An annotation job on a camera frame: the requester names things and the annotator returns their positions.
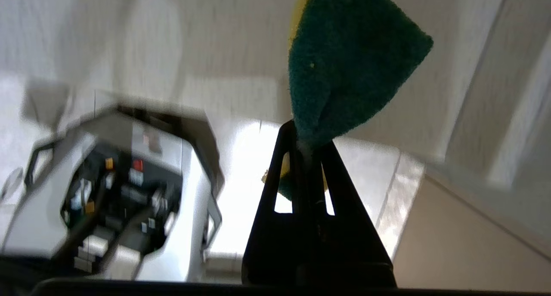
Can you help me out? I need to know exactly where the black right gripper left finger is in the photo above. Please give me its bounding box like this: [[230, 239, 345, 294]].
[[241, 120, 319, 284]]

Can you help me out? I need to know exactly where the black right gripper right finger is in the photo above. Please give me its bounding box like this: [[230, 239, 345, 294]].
[[311, 140, 396, 284]]

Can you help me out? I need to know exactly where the green and yellow sponge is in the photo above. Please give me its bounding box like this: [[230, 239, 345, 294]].
[[278, 0, 434, 202]]

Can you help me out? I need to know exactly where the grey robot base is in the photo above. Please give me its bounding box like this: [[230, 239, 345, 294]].
[[0, 102, 225, 284]]

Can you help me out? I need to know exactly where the light wood cabinet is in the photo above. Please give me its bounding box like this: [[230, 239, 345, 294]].
[[394, 171, 551, 293]]

